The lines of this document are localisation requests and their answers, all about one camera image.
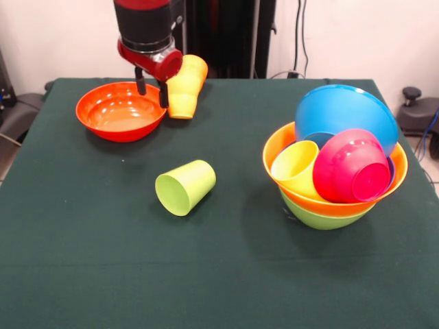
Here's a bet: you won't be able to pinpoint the black hanging cables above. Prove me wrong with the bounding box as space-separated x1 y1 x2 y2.
294 0 309 78

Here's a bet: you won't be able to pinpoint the orange cup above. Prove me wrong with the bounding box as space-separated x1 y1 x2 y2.
180 54 209 86

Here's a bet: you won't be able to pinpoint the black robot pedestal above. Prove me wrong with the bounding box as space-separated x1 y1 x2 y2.
181 0 278 80

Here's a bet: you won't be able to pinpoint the small pink bowl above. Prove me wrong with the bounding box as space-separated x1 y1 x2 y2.
312 128 394 204

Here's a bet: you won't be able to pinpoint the yellow cup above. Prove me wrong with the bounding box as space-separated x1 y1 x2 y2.
270 140 327 202
166 71 204 102

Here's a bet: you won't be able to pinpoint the red bowl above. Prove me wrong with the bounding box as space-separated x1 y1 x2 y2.
75 81 169 143

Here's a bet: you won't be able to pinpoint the green cup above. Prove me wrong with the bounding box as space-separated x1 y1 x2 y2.
154 159 217 217

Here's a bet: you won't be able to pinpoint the black equipment box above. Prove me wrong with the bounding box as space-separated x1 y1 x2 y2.
0 47 16 116

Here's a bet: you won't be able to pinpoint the blue cable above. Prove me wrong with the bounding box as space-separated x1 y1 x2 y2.
416 106 439 162

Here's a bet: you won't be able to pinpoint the blue bowl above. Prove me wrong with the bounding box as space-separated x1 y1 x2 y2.
294 84 400 158

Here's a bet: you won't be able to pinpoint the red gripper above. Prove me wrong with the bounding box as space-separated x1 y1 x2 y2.
117 36 184 109

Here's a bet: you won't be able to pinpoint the dark green tablecloth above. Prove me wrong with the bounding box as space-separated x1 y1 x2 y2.
0 77 439 329

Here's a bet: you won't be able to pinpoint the large orange bowl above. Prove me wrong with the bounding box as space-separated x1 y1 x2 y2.
262 121 409 217

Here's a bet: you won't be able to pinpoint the yellow-orange cup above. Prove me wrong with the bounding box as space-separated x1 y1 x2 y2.
167 94 199 120

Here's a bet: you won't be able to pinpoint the green bowl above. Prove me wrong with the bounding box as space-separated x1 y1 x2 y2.
279 188 373 230

